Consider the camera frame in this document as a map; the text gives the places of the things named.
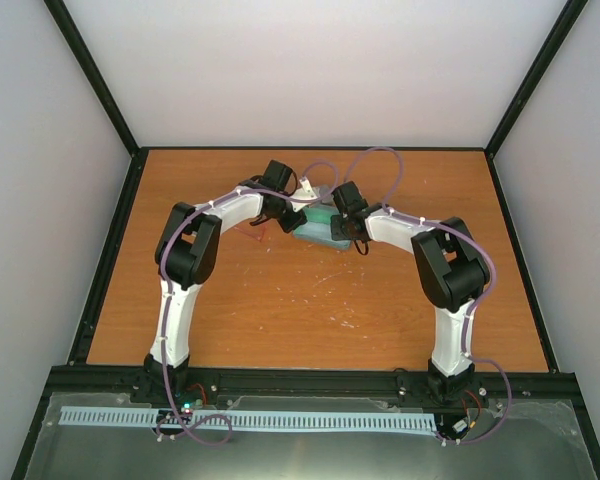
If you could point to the black frame post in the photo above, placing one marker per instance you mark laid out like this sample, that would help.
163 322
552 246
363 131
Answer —
80 51
559 32

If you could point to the blue-grey glasses case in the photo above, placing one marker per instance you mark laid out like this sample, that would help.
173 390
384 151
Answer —
322 214

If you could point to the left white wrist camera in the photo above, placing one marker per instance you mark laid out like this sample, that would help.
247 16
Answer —
304 194

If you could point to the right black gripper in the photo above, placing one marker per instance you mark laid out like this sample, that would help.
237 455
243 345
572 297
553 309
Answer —
336 230

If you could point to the grey green-lined glasses case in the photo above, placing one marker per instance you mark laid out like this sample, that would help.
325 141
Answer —
324 194

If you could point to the right black frame post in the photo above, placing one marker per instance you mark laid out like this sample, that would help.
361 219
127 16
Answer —
559 32

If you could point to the red transparent glasses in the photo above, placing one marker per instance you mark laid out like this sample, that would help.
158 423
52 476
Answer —
256 233

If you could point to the light blue slotted cable duct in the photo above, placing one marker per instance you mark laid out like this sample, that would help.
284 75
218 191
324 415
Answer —
257 421

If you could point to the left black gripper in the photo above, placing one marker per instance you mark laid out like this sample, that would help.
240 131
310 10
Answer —
296 219

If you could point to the left black frame post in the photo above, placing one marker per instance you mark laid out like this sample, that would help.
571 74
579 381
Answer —
80 51

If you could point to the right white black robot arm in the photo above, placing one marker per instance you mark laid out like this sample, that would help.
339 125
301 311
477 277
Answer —
453 271

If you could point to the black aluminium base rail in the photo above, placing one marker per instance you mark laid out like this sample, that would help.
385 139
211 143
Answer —
401 388

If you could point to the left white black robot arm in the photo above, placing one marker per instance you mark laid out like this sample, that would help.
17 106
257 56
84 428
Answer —
187 250

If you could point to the blue cleaning cloth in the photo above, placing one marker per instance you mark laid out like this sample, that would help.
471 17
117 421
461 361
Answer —
315 233

